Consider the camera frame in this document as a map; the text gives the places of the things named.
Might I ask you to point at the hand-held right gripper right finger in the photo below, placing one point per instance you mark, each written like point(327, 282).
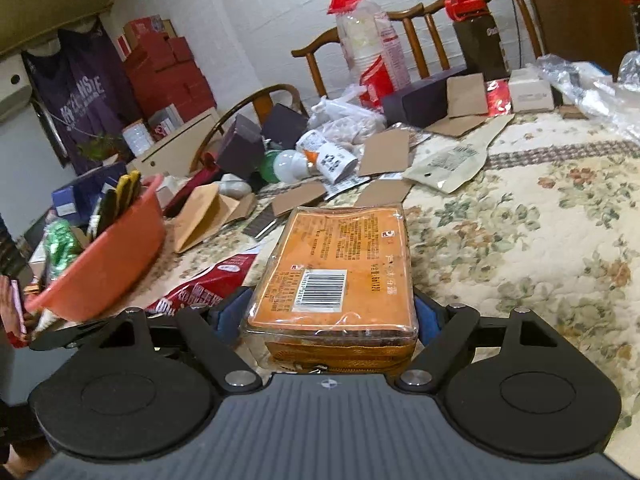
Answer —
point(425, 316)

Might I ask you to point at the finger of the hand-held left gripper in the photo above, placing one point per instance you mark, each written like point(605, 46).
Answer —
point(70, 336)

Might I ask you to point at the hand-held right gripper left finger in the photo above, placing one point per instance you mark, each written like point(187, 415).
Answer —
point(232, 312)

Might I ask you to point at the red cardboard box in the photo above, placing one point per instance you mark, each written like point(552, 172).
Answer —
point(11, 310)

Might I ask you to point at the pink plastic basin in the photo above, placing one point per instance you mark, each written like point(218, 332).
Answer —
point(110, 265)

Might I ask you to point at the orange plastic-wrapped pack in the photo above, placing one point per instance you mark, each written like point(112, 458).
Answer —
point(340, 270)

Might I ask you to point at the floral cloth desktop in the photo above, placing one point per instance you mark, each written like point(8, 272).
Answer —
point(525, 260)

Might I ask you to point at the red printed snack bag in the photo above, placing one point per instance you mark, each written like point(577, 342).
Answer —
point(205, 285)

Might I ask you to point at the green shiny wrapper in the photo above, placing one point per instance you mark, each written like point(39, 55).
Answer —
point(62, 250)

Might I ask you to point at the dark brown card strip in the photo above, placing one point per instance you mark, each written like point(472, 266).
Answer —
point(261, 222)

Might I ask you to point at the kraft paper envelope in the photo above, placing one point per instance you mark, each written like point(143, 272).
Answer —
point(200, 220)

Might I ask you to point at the grey oval pebble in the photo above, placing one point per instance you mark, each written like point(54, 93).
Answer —
point(235, 186)

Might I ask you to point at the brown cardboard piece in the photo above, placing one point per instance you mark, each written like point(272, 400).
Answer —
point(382, 192)
point(385, 152)
point(297, 197)
point(466, 95)

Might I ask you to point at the dark red cushion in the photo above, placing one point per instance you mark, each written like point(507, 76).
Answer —
point(195, 182)

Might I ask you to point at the blue cardboard box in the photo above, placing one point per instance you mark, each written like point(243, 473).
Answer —
point(80, 192)

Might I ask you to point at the green ball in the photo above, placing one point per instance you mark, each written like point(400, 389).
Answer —
point(267, 167)

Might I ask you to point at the white flat pouch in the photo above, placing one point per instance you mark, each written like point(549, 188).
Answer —
point(450, 165)

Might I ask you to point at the white light bulb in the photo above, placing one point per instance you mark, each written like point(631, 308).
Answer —
point(292, 166)

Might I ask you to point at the purple box with barcode label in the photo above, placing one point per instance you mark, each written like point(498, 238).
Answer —
point(240, 147)

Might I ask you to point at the beige cabinet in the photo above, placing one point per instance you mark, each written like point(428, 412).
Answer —
point(175, 150)

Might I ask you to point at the plain purple box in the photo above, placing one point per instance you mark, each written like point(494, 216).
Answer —
point(285, 122)

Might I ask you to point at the white ribbed container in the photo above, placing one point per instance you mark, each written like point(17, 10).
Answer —
point(137, 138)

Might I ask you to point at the round-back wooden chair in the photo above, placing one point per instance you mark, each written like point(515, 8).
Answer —
point(235, 105)

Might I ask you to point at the clear bag of white pieces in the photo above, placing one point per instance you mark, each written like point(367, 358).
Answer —
point(345, 122)

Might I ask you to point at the long purple box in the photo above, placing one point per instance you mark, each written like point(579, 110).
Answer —
point(420, 95)

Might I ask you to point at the small red packet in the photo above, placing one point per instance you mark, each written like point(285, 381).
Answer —
point(499, 97)

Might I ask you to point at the small white box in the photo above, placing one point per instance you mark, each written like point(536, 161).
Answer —
point(531, 91)

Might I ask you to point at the stack of red boxes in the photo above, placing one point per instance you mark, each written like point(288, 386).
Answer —
point(170, 70)

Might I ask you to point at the wooden chair with carved splat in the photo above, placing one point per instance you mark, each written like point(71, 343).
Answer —
point(319, 60)

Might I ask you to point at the dark jar with red lid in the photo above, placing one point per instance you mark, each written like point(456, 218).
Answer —
point(477, 45)

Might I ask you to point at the bagged paper cup stacks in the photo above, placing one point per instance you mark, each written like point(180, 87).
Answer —
point(370, 45)

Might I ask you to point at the wooden chair with spindles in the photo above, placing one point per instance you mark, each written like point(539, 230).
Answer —
point(430, 35)

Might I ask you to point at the crumpled clear plastic bag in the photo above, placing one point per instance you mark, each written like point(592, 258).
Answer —
point(595, 90)

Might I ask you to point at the wooden door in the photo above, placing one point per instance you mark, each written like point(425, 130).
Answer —
point(575, 5)

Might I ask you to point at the white wall appliance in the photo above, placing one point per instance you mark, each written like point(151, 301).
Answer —
point(15, 87)

